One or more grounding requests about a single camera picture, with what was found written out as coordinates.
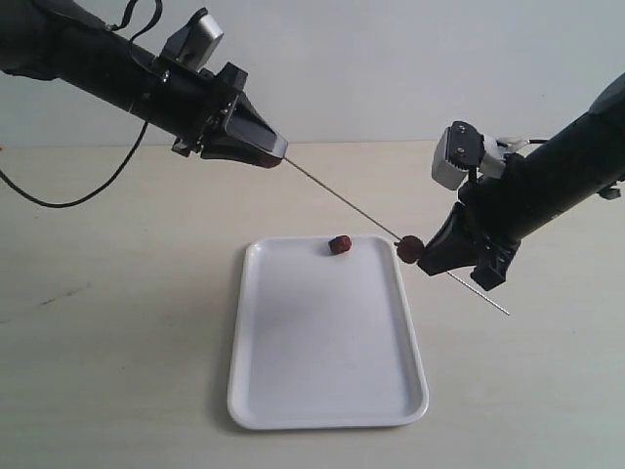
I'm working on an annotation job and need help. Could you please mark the thin metal skewer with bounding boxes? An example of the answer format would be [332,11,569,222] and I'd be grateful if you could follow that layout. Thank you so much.
[282,156,511,318]

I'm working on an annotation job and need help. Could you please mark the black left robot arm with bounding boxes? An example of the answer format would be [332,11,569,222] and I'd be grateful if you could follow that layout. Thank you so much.
[1,1,288,168]

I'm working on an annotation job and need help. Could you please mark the white rectangular plastic tray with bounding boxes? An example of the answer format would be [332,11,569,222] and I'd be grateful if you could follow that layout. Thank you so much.
[227,234,429,431]

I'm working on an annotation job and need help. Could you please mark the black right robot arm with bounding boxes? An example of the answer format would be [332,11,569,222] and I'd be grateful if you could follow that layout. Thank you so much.
[417,77,624,290]

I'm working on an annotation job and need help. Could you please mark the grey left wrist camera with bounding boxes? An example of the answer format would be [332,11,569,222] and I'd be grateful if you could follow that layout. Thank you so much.
[160,8,224,71]

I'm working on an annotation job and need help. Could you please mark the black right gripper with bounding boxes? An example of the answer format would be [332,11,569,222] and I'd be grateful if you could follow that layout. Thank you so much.
[417,149,581,291]

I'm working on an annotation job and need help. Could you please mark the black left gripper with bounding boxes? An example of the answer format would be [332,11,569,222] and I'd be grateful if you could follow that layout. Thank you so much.
[127,45,288,168]

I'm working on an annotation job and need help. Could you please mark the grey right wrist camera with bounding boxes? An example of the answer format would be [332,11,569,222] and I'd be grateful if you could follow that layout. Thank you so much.
[432,121,530,191]

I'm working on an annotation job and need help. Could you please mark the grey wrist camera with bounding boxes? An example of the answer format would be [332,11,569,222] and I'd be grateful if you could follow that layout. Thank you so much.
[432,121,530,191]
[160,8,224,71]

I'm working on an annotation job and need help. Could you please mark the dark red berry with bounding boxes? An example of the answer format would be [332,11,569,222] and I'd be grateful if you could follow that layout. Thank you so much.
[328,234,353,255]
[258,153,282,169]
[395,235,425,265]

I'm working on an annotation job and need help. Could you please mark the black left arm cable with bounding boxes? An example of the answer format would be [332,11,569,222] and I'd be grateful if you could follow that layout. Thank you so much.
[0,0,165,209]

